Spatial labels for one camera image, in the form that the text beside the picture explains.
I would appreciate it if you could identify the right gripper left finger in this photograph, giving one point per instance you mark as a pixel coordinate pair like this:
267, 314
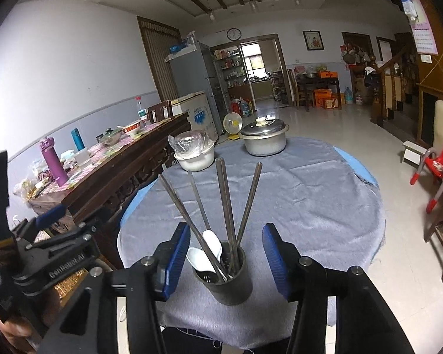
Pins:
88, 322

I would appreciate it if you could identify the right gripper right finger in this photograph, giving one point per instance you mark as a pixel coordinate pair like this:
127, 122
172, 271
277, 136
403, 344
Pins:
365, 323

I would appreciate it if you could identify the white plastic spoon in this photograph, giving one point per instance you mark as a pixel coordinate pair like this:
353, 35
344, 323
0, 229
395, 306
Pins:
200, 263
213, 242

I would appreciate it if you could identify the dark metal chopstick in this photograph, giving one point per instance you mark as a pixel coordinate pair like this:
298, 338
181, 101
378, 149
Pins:
228, 214

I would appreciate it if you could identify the person's left hand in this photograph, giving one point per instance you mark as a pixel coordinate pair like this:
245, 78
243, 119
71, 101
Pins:
17, 331

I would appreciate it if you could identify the dark wooden sideboard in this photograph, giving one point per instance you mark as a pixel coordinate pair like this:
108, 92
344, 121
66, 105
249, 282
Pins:
112, 185

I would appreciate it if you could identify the purple water bottle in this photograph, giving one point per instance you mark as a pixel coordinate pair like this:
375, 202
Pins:
53, 161

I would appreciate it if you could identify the teal thermos bottle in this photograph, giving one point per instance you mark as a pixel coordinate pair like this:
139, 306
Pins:
78, 141

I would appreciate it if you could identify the grey table cloth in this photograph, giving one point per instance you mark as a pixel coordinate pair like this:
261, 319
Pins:
311, 194

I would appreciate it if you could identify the small white step stool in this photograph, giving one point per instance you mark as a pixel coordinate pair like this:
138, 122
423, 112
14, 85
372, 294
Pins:
412, 153

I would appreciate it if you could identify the red child chair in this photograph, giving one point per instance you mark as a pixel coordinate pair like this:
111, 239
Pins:
432, 160

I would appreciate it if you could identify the clear bottle red cap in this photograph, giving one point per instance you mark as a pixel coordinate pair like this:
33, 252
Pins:
141, 111

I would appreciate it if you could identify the white bowl with plastic bag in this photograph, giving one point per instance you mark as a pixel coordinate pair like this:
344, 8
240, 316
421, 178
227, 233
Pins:
194, 150

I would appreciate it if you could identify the aluminium pot with lid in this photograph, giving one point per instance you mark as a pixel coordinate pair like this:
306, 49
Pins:
265, 137

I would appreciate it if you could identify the white chest freezer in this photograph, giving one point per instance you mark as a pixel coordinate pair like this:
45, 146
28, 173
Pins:
196, 105

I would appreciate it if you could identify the small yellow desk fan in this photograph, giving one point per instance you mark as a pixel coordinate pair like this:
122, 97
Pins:
232, 124

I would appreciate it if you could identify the grey refrigerator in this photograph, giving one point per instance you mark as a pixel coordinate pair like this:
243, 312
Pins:
194, 70

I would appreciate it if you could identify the hanging wall calendar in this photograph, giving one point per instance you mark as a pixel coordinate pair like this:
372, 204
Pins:
420, 26

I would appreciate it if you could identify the framed wall picture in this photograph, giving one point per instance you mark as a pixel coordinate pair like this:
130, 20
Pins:
313, 40

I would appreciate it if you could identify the round wall clock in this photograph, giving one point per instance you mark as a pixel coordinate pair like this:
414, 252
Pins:
233, 34

